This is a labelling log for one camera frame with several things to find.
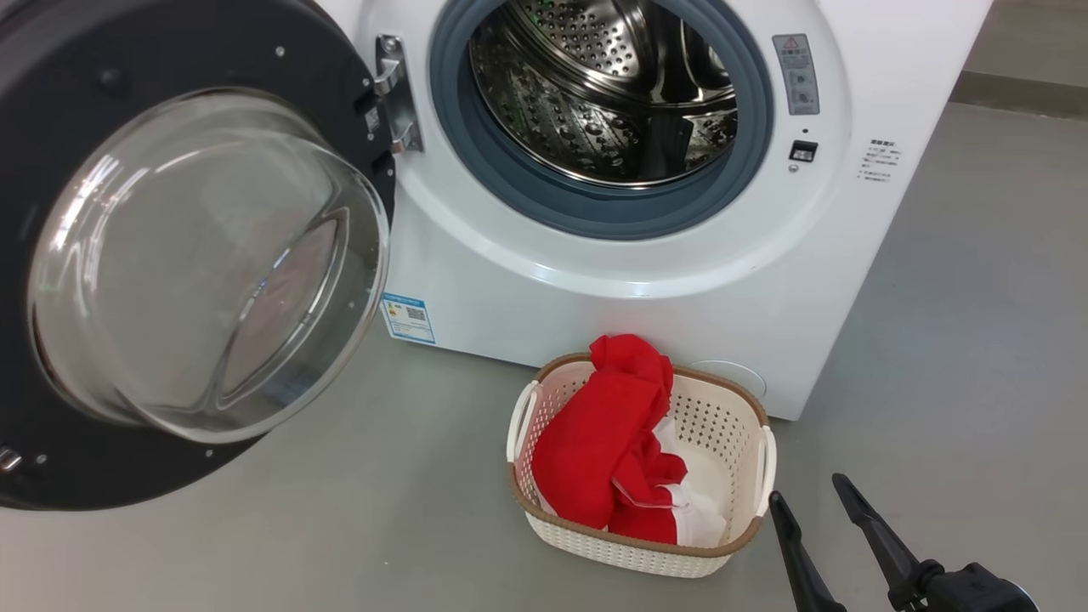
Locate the metal door hinge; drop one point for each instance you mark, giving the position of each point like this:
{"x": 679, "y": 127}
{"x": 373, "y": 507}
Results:
{"x": 398, "y": 93}

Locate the grey rubber door gasket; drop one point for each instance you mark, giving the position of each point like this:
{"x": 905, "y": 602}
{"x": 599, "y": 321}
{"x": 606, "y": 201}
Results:
{"x": 595, "y": 212}

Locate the blue energy label sticker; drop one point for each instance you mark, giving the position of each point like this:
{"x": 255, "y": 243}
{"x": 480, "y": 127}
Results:
{"x": 408, "y": 319}

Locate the white brown-rimmed laundry basket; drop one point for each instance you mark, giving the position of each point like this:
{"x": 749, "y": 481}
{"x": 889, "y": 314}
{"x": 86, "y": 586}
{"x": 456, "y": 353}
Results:
{"x": 722, "y": 425}

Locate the grey warning label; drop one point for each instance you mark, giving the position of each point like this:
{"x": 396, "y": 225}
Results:
{"x": 796, "y": 76}

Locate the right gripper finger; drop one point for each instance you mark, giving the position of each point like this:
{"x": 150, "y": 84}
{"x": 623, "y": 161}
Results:
{"x": 884, "y": 544}
{"x": 799, "y": 561}

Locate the white front-load washing machine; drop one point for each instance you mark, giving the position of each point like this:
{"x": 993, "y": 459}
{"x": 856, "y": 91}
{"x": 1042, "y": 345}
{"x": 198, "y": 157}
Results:
{"x": 680, "y": 289}

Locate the red and white shorts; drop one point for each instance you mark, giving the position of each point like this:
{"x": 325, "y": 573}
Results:
{"x": 680, "y": 510}

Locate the plain red garment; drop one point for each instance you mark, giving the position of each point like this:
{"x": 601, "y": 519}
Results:
{"x": 595, "y": 433}

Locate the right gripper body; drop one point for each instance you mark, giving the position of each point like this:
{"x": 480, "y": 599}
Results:
{"x": 977, "y": 591}

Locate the dark round washer door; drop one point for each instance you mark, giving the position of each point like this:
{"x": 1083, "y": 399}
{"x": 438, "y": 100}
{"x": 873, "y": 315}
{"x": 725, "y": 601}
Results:
{"x": 204, "y": 255}

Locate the round drain filter cover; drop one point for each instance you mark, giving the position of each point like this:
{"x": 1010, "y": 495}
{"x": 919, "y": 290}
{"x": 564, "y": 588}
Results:
{"x": 739, "y": 378}

